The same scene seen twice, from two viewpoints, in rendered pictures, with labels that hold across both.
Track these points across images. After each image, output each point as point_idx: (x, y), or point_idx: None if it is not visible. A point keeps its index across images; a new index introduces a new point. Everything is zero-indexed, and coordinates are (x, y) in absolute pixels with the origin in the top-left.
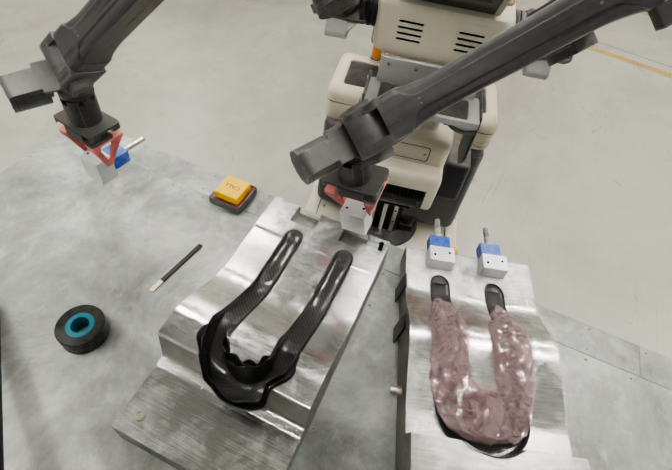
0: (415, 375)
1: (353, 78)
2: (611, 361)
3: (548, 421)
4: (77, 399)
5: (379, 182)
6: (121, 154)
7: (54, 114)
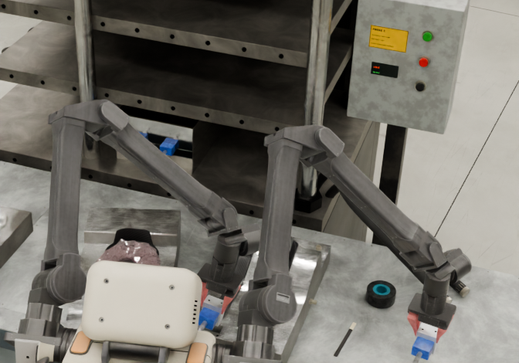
0: (169, 263)
1: None
2: (11, 312)
3: (91, 255)
4: (362, 273)
5: (203, 269)
6: (414, 342)
7: (456, 307)
